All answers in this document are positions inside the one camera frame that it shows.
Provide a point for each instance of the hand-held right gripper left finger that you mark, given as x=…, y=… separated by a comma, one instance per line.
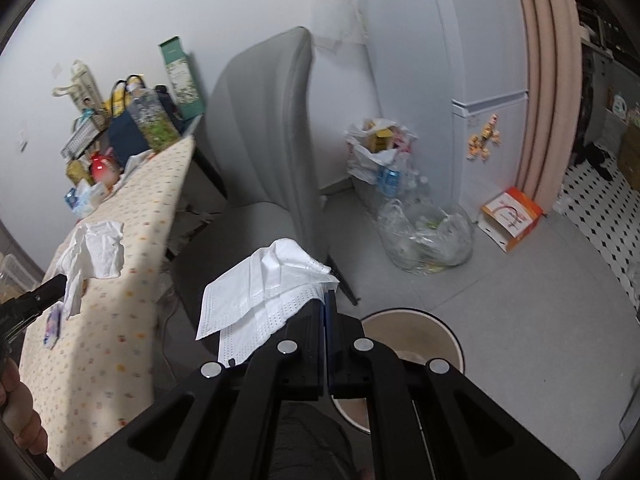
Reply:
x=310, y=340

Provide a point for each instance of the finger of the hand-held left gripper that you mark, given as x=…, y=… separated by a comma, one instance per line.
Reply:
x=47, y=292

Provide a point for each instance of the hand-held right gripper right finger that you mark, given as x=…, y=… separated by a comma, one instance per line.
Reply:
x=330, y=320

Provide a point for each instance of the white tissue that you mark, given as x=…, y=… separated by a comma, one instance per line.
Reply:
x=100, y=250

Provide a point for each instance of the white embossed paper napkin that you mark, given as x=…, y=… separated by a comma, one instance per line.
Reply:
x=260, y=290

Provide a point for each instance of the round white trash bin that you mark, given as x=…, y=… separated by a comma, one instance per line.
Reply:
x=410, y=335

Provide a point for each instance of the person's left hand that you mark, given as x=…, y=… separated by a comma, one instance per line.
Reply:
x=22, y=410

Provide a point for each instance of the small colourful wrapper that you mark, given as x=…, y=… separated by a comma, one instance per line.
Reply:
x=52, y=327

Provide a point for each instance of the clear storage box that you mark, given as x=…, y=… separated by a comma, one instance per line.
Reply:
x=17, y=272

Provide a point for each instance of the small blue packet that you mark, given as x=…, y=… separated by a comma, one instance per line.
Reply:
x=71, y=199

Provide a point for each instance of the person's leg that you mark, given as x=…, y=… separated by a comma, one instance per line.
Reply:
x=315, y=440

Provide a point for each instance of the blue white tissue pack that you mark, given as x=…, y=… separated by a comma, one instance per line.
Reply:
x=95, y=199

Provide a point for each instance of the yellow tea bottle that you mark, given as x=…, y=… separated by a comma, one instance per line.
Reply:
x=79, y=172

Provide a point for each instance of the clear plastic bag on floor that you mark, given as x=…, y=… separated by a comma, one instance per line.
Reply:
x=425, y=240

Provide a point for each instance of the red white ceramic vase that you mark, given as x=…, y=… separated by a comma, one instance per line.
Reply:
x=104, y=169

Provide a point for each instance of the white crumpled paper sheet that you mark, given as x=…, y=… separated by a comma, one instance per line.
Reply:
x=135, y=165

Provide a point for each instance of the white bag of bottles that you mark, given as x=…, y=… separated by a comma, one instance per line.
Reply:
x=375, y=160

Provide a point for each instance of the grey upholstered chair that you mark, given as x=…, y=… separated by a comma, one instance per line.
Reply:
x=260, y=160

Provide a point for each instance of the navy lunch bag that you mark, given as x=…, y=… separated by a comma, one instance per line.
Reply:
x=125, y=135

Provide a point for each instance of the clear bottle green floral label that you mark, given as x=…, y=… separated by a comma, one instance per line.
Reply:
x=155, y=120

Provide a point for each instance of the yellow snack bag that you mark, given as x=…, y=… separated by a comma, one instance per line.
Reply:
x=116, y=100

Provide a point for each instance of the orange white cardboard box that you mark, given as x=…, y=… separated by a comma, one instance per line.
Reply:
x=512, y=220

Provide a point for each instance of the white paper gift bag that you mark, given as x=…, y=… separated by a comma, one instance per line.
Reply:
x=80, y=85

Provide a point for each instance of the yellow figure fridge magnets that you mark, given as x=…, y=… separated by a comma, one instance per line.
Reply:
x=484, y=137

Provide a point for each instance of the tall green box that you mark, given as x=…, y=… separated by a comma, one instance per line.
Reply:
x=182, y=80

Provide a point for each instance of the white refrigerator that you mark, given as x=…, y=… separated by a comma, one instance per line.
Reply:
x=415, y=60

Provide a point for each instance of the hanging clear plastic bag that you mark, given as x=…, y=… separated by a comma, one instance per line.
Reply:
x=345, y=5

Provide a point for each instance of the dark kitchen shelf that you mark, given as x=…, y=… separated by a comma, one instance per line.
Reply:
x=605, y=50

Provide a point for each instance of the pink door frame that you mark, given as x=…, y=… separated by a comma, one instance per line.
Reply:
x=545, y=85

